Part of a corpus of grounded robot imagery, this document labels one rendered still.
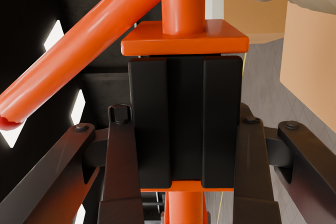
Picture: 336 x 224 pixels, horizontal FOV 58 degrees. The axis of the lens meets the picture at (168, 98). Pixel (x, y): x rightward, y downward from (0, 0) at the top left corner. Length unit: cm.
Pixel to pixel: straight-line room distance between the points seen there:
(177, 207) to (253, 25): 130
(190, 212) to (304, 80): 21
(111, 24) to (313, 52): 22
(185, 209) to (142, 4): 12
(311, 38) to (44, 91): 25
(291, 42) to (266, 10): 110
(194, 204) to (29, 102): 12
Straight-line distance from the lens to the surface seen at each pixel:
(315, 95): 33
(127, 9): 17
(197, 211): 20
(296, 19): 37
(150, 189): 17
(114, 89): 1129
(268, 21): 148
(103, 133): 15
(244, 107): 18
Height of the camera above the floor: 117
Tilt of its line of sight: 2 degrees up
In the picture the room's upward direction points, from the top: 91 degrees counter-clockwise
